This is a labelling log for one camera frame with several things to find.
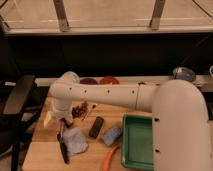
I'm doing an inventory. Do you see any orange carrot toy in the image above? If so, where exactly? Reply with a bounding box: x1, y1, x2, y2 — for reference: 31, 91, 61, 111
102, 144, 120, 171

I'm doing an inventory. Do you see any green tray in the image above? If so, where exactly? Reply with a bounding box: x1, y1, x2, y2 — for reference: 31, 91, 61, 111
121, 115, 154, 171

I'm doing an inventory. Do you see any metal bowl on shelf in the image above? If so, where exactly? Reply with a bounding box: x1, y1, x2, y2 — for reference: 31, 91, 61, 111
173, 67, 196, 82

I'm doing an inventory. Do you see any light blue cloth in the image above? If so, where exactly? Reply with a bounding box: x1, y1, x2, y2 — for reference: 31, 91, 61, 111
63, 127, 88, 156

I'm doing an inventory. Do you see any black chair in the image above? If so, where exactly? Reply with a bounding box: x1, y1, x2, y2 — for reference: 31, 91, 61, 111
0, 23, 42, 171

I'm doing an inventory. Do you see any orange bowl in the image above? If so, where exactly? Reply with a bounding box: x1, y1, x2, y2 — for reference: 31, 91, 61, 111
99, 76, 119, 84

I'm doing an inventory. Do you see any purple bowl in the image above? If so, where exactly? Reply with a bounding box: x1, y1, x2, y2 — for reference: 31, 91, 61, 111
80, 78, 98, 85

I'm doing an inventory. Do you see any black rectangular block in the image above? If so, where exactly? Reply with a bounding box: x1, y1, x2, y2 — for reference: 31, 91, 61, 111
89, 116, 104, 138

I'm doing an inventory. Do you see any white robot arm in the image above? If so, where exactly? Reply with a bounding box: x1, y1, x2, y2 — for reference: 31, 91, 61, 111
50, 71, 213, 171

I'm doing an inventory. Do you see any small spoon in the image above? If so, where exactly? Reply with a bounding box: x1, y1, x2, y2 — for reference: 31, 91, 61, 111
82, 104, 97, 121

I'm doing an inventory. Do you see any blue sponge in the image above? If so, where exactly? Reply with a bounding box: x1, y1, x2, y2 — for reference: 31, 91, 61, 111
102, 125, 122, 146

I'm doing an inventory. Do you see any bunch of dark grapes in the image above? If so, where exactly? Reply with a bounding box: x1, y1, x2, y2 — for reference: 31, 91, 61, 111
72, 102, 88, 118

